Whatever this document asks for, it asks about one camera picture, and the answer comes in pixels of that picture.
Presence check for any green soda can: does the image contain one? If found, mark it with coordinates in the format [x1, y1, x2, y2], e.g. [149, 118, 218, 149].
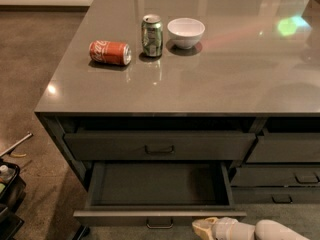
[141, 14, 163, 57]

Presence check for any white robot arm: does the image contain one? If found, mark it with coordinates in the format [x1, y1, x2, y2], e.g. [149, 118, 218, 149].
[192, 217, 309, 240]

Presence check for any red cola can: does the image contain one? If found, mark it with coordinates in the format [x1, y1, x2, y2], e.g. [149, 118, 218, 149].
[89, 40, 131, 66]

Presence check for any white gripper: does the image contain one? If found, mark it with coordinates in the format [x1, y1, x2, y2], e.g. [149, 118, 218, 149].
[192, 217, 255, 240]

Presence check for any grey counter cabinet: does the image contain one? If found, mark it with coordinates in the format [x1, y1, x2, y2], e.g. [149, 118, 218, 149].
[35, 0, 320, 191]

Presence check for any black cart with items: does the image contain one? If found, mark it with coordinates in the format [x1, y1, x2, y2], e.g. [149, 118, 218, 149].
[0, 160, 26, 240]

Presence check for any grey drawer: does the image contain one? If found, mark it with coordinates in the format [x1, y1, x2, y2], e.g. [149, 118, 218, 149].
[230, 167, 320, 187]
[247, 130, 320, 163]
[232, 187, 320, 204]
[74, 162, 246, 229]
[64, 131, 256, 161]

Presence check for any white ceramic bowl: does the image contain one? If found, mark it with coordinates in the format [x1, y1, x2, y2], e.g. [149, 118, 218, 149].
[167, 18, 205, 49]

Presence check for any metal rod on floor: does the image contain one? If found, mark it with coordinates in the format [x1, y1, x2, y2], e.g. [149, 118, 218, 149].
[0, 132, 33, 158]

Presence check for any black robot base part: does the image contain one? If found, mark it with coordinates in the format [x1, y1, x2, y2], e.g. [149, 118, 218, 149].
[72, 226, 90, 240]

